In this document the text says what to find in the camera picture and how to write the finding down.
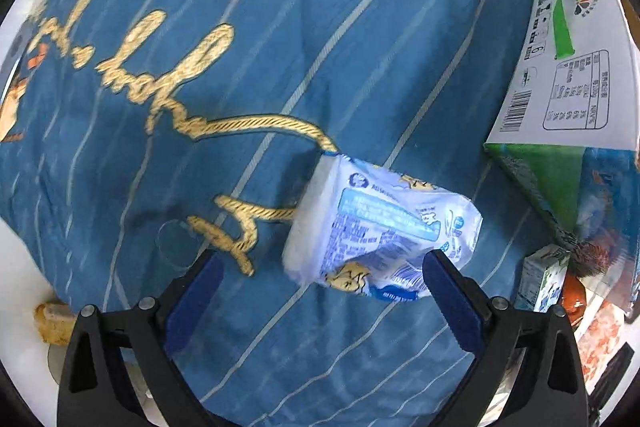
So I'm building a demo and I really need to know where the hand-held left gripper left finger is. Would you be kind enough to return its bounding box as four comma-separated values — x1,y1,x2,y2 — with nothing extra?
57,250,225,427

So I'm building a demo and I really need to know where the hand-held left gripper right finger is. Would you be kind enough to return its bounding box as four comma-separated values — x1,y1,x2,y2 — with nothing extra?
423,249,590,427

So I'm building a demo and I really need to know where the white blue tissue pack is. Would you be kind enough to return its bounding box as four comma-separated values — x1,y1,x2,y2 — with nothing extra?
282,151,484,302

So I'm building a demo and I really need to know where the small white green carton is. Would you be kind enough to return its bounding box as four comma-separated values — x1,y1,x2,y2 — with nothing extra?
514,244,571,313

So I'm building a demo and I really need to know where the orange red packet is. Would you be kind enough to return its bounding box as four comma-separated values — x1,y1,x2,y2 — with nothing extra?
560,274,627,395

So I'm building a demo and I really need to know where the brown bread piece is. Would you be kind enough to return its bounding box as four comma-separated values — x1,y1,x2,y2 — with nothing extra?
33,302,77,347

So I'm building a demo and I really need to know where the blue striped embroidered cloth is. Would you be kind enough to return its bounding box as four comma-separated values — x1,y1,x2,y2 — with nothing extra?
0,0,556,427

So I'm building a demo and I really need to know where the white green cardboard box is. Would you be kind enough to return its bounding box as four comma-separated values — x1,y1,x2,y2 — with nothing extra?
483,0,640,323

